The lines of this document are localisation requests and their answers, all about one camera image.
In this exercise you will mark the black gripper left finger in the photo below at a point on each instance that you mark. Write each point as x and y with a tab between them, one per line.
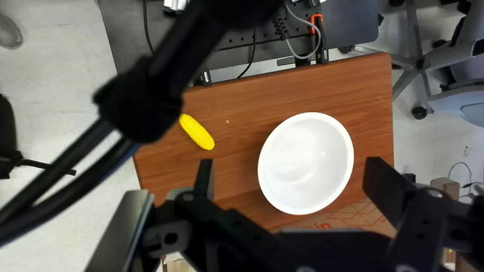
203	176

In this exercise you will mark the yellow maize cob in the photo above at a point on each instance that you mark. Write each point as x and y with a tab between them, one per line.
197	132

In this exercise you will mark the grey office chair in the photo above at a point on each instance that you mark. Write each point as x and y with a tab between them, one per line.
444	55

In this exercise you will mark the white bowl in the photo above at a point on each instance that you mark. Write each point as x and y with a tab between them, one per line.
306	162

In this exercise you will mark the orange black bar clamp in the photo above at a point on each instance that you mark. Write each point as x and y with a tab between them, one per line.
317	35

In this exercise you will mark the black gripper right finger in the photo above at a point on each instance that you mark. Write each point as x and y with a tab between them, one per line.
388	185

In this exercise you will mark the small wooden block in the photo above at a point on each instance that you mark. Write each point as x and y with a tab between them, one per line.
445	188

